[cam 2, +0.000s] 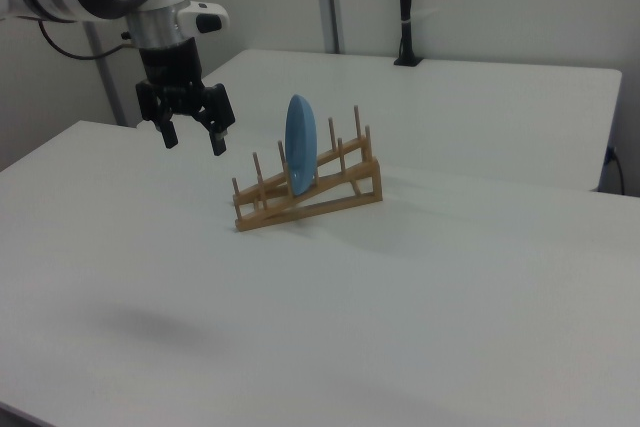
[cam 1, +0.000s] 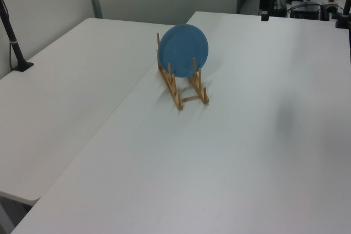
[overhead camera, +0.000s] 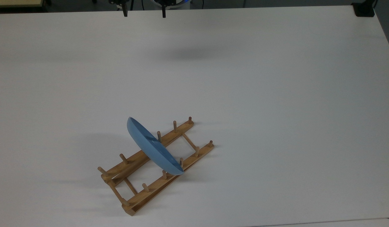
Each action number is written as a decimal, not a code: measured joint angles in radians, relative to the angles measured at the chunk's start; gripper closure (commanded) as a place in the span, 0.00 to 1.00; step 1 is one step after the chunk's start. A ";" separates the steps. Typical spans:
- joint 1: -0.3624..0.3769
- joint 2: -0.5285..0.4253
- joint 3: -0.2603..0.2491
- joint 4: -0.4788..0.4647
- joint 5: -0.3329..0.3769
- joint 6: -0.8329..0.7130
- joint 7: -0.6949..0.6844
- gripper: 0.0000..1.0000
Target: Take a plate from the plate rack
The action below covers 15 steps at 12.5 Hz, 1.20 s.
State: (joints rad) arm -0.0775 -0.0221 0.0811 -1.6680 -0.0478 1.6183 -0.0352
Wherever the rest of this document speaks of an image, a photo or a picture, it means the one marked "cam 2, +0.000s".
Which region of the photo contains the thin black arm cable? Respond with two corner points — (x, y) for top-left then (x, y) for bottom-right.
(38, 21), (139, 60)

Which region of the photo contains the wooden plate rack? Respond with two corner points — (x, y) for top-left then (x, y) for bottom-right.
(231, 104), (385, 234)

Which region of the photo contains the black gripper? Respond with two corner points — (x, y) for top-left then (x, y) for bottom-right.
(135, 39), (237, 157)

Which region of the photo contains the black cable at table edge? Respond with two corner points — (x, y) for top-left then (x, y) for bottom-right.
(605, 146), (627, 195)

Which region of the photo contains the blue plate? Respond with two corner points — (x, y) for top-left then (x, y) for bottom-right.
(284, 93), (319, 198)

